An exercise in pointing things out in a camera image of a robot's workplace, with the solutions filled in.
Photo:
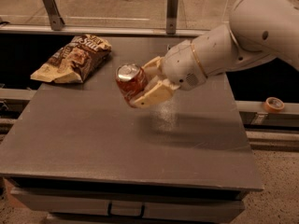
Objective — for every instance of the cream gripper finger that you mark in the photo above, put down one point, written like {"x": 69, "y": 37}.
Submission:
{"x": 153, "y": 67}
{"x": 156, "y": 92}

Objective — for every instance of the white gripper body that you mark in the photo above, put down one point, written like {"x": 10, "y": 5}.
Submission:
{"x": 180, "y": 64}

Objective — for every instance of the red coke can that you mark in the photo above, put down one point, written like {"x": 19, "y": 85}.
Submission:
{"x": 131, "y": 80}

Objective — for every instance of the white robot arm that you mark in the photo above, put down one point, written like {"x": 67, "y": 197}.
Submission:
{"x": 257, "y": 32}

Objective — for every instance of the brown chip bag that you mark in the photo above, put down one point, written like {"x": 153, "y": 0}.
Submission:
{"x": 74, "y": 62}

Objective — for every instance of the orange tape roll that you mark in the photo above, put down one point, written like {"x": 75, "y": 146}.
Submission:
{"x": 273, "y": 105}

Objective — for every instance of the grey cabinet drawer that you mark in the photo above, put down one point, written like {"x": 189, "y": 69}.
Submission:
{"x": 90, "y": 206}

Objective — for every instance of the middle metal railing bracket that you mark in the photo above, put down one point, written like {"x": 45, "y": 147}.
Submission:
{"x": 171, "y": 16}

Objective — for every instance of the metal railing bracket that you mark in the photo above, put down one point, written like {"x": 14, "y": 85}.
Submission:
{"x": 171, "y": 16}
{"x": 56, "y": 20}

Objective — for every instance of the left metal railing bracket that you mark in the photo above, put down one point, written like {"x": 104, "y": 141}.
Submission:
{"x": 56, "y": 20}

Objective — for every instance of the black drawer handle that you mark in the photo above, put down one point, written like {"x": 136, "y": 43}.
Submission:
{"x": 124, "y": 209}

